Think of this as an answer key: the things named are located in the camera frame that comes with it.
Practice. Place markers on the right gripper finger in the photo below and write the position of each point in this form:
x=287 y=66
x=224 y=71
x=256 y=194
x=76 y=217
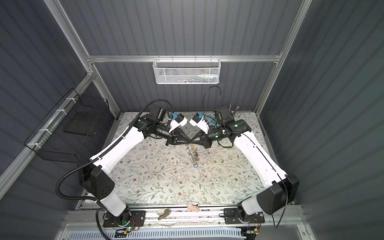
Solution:
x=198 y=142
x=197 y=135

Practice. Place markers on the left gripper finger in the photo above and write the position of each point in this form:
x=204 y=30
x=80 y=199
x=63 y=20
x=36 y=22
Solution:
x=180 y=142
x=181 y=135

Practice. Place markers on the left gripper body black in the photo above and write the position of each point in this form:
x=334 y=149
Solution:
x=171 y=138

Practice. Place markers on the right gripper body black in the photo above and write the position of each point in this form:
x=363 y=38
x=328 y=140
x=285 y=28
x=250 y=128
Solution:
x=207 y=139

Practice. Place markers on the grey beaded keyring coil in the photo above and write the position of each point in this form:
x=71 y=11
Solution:
x=193 y=154

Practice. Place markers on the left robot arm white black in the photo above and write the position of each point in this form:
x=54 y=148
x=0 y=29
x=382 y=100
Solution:
x=94 y=173

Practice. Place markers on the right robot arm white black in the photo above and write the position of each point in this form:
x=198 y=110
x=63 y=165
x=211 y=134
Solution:
x=280 y=188

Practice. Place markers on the teal calculator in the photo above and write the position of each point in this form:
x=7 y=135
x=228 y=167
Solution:
x=212 y=122

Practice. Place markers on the floral table mat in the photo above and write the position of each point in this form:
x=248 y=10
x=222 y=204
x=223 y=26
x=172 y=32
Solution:
x=155 y=174

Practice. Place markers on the beige clip tool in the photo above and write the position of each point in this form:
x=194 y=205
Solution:
x=163 y=213

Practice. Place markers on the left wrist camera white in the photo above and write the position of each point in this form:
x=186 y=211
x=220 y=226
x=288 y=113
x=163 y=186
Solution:
x=179 y=121

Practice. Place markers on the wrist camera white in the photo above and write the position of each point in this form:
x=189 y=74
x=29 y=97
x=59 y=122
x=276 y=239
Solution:
x=198 y=121
x=179 y=121

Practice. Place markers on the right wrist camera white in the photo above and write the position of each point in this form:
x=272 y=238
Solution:
x=198 y=121

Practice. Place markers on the white wire wall basket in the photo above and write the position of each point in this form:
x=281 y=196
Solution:
x=187 y=72

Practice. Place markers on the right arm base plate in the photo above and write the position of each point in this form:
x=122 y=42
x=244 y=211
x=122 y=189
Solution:
x=238 y=216

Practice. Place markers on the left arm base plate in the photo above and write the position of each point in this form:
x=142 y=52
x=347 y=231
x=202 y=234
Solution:
x=126 y=219

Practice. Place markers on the black wire side basket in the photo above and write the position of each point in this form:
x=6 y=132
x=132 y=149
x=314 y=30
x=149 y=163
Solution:
x=76 y=132

